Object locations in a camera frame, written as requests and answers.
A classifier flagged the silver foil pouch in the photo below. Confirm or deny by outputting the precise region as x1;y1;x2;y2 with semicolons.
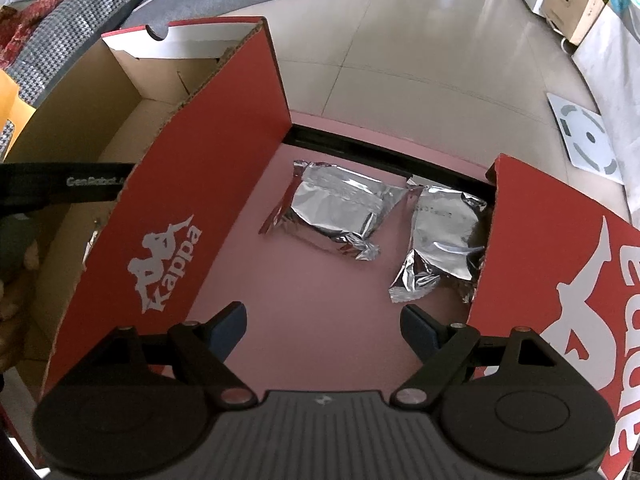
388;176;489;304
259;159;408;261

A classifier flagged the white bathroom scale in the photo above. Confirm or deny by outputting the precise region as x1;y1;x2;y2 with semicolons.
547;92;623;184

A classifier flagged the red Kappa box lid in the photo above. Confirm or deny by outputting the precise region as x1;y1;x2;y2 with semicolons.
469;155;639;479

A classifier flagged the yellow plastic chair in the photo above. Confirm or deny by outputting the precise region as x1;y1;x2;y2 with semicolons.
0;70;35;160

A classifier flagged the houndstooth sofa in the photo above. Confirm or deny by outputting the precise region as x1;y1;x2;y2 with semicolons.
4;0;172;110

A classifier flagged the white marble tv cabinet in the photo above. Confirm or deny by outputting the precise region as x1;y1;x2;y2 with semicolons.
573;0;640;226

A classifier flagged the left hand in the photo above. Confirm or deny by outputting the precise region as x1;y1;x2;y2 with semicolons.
1;240;40;373

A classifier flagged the red cardboard shoe box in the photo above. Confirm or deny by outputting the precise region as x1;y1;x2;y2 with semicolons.
0;15;293;466

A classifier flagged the pink lap desk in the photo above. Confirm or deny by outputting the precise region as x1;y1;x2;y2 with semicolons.
188;112;486;394

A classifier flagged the red patterned blanket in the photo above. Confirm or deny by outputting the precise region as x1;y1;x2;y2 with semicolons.
0;0;63;70

